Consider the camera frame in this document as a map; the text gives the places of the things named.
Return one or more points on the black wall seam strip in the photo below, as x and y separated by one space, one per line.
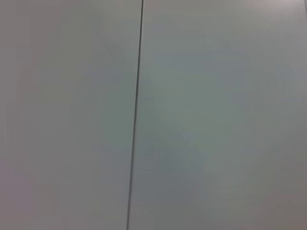
135 115

